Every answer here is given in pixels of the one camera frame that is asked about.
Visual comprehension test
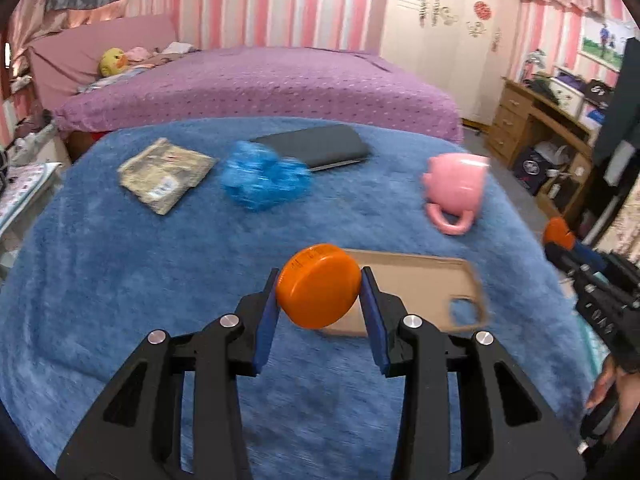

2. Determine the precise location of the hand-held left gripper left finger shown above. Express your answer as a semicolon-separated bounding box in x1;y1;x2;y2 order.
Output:
56;267;281;480

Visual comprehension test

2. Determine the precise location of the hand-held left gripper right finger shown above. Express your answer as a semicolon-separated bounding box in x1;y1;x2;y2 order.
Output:
361;266;586;480

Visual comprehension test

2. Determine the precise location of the orange round cap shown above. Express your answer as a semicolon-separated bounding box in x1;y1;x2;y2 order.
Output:
276;243;362;331

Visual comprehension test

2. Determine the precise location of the white side table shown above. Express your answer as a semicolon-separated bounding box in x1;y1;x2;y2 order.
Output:
0;162;66;261

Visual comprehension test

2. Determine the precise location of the person's right hand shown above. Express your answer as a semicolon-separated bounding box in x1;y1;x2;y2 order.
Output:
585;355;625;411

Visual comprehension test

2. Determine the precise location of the crumpled blue plastic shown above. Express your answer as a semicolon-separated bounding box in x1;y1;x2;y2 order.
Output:
221;140;312;212

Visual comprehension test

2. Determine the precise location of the small wall poster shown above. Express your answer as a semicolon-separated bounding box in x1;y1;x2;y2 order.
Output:
577;15;636;73

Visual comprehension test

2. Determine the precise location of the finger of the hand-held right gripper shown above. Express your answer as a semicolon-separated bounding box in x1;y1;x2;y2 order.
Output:
544;242;608;282

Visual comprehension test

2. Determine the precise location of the pink clothes pile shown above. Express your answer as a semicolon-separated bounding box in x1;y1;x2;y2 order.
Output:
125;42;198;67

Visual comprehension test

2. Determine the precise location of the purple bed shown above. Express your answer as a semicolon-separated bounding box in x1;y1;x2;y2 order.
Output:
55;46;465;143

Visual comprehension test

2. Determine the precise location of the black tablet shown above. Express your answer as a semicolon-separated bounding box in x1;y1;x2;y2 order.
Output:
249;124;373;172

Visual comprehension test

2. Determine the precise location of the pink covered headboard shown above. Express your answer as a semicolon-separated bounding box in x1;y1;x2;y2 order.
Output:
27;14;178;111

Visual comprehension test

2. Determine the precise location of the tan phone case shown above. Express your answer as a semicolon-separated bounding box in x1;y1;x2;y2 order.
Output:
320;248;488;338

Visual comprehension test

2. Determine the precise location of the black bag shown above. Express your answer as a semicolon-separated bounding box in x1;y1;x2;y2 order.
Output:
512;146;551;196

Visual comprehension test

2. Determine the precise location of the pink mug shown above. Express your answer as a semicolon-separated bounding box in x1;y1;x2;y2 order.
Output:
421;154;492;237

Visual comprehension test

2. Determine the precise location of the wooden desk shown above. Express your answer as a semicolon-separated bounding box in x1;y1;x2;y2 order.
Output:
486;77;608;231

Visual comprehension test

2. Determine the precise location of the white wardrobe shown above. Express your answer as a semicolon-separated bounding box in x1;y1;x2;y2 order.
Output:
380;0;521;126

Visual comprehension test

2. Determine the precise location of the white storage box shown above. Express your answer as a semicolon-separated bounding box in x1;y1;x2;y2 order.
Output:
552;65;587;116

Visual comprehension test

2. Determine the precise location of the blue fluffy blanket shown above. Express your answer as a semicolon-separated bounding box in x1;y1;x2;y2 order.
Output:
0;116;601;480

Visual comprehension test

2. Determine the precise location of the orange sock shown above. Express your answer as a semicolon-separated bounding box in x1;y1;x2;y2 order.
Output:
543;217;577;251

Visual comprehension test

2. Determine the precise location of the dark hanging clothing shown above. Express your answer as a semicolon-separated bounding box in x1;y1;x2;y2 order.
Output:
592;35;640;186

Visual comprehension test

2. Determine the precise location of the yellow duck plush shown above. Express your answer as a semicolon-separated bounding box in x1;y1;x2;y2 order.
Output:
98;48;127;78

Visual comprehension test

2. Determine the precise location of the printed paper packet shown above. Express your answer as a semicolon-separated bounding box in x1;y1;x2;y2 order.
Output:
118;137;219;216

